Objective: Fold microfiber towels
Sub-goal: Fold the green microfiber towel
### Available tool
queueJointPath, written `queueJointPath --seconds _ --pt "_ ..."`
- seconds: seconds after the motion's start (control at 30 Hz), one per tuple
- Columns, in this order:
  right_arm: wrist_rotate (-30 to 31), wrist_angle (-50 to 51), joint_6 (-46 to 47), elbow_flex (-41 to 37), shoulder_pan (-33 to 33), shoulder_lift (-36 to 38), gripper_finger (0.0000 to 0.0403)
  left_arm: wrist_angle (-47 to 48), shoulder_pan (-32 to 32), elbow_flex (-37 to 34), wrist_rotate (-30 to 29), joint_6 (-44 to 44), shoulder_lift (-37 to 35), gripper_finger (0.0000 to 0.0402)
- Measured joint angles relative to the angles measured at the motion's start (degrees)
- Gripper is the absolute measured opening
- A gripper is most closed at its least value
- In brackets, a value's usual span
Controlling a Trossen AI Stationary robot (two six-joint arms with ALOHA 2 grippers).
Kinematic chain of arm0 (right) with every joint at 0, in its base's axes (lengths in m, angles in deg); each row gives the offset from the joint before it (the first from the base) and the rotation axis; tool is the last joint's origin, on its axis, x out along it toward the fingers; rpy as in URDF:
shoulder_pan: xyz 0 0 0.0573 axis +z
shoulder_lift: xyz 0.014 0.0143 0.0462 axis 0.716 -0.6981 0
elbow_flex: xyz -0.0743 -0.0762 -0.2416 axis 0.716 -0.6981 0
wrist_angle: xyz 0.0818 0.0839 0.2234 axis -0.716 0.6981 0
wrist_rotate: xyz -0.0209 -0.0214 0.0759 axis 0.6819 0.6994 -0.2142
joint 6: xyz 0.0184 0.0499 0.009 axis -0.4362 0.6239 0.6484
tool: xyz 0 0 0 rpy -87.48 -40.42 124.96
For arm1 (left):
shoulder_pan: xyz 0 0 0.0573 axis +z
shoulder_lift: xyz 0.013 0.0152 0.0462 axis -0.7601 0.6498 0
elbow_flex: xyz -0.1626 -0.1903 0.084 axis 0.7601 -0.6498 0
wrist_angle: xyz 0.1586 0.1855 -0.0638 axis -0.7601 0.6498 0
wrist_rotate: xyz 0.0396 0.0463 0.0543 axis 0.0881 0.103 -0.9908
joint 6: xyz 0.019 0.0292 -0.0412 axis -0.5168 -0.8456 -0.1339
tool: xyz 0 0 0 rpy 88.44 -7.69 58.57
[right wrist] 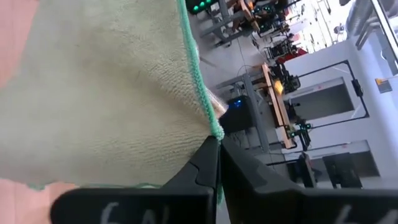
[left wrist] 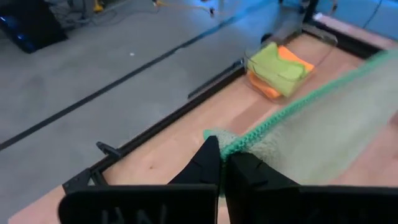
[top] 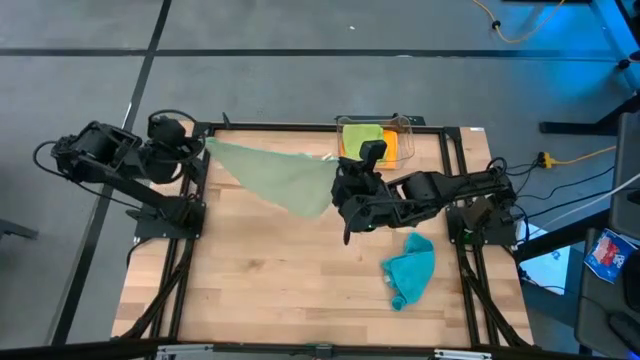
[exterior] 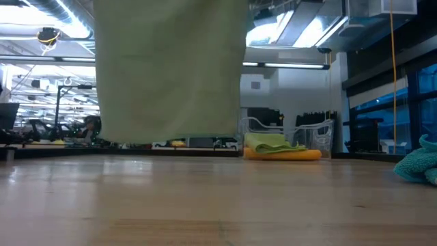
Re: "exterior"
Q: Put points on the lime green microfiber towel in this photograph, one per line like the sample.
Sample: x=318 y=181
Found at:
x=266 y=141

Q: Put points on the person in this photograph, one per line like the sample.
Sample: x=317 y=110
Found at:
x=91 y=126

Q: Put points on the black equipment cabinet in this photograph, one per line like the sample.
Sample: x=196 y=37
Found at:
x=264 y=114

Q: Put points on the black monitor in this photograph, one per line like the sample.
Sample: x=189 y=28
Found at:
x=8 y=114

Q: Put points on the black storage rack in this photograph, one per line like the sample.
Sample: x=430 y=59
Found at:
x=314 y=118

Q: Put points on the white box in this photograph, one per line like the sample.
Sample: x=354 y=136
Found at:
x=392 y=147

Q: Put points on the pale green towel teal hem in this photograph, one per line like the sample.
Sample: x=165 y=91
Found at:
x=170 y=68

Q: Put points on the teal microfiber towel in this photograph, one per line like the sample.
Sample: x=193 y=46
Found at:
x=420 y=165

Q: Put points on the long ceiling light bar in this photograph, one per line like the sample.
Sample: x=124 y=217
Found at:
x=293 y=65

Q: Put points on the clear plastic bin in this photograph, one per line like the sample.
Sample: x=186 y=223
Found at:
x=317 y=135

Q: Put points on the black gantry frame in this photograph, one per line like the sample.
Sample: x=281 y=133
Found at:
x=57 y=106

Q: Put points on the orange microfiber towel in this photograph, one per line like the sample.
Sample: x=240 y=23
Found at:
x=280 y=156

